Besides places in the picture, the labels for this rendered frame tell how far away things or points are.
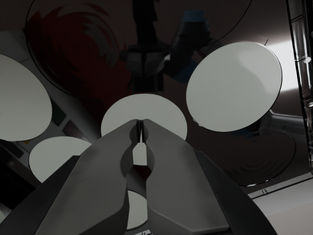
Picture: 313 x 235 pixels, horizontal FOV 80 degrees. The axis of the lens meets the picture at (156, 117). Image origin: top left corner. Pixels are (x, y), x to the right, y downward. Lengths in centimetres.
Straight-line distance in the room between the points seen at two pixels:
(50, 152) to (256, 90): 25
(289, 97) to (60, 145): 27
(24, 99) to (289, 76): 27
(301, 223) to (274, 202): 215
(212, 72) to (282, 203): 41
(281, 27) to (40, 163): 30
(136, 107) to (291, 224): 251
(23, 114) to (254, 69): 24
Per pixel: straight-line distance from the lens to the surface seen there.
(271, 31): 22
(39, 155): 27
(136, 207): 32
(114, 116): 21
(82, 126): 23
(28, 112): 24
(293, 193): 54
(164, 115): 21
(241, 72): 21
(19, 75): 23
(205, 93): 21
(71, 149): 25
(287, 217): 251
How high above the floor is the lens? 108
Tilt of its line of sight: 60 degrees down
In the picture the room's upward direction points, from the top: 175 degrees clockwise
